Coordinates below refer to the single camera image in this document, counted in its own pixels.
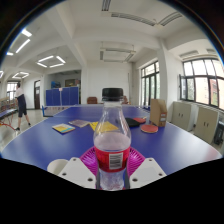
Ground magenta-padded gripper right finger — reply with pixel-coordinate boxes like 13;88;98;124
125;145;168;190

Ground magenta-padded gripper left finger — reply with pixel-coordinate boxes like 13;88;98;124
57;145;100;190

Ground clear red-labelled water bottle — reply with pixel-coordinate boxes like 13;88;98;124
92;87;132;192

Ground white cup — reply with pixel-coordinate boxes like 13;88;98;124
46;158;69;176

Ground red table tennis paddle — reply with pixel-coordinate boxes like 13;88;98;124
133;116;148;124
140;123;159;134

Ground yellow and blue booklet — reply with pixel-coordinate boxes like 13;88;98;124
51;123;76;135

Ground grey booklet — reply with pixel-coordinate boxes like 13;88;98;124
68;119;91;129

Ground black table tennis paddle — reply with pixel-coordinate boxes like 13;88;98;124
124;117;141;128

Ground brown cardboard file box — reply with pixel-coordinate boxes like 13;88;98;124
149;98;168;128

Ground blue low court barrier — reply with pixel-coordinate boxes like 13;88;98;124
41;105;73;118

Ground white cabinet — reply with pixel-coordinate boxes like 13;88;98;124
170;100;194;132
193;105;221;145

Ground blue partition panels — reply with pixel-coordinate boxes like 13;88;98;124
45;86;80;107

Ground dark brown door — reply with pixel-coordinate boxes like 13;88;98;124
33;79;42;110

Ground person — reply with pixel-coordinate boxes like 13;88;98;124
14;82;32;132

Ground tall black-framed window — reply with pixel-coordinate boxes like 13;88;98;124
140;60;161;108

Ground blue red-legged ping-pong table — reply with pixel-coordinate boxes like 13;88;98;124
0;108;18;132

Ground wide black-framed window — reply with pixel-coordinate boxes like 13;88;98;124
179;58;224;112

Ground ceiling air-conditioner unit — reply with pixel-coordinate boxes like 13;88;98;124
99;47;137;64

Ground ceiling light group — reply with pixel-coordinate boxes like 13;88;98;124
0;28;67;80

